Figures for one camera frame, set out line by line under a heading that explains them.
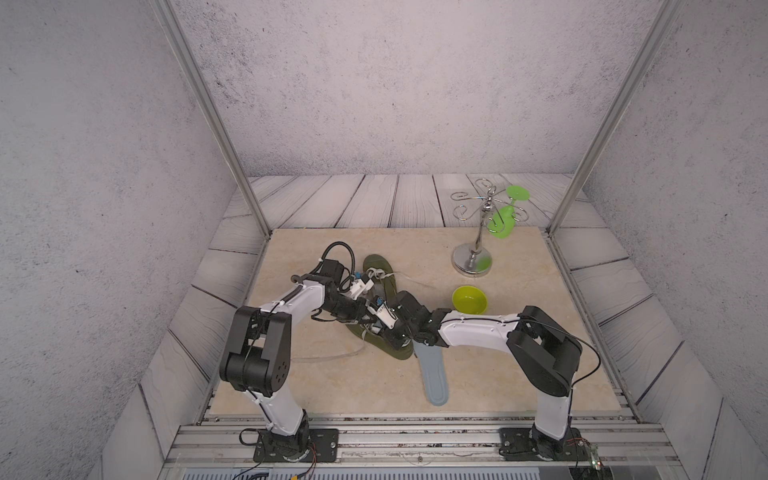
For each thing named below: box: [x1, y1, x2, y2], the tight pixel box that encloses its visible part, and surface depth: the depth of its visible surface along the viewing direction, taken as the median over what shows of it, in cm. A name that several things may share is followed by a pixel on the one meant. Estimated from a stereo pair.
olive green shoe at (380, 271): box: [363, 254, 398, 307], surface depth 102 cm
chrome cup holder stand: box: [450, 178, 529, 277], surface depth 100 cm
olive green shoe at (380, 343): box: [345, 323, 414, 360], surface depth 88 cm
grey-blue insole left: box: [412, 340, 449, 406], surface depth 86 cm
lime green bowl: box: [452, 285, 488, 315], surface depth 100 cm
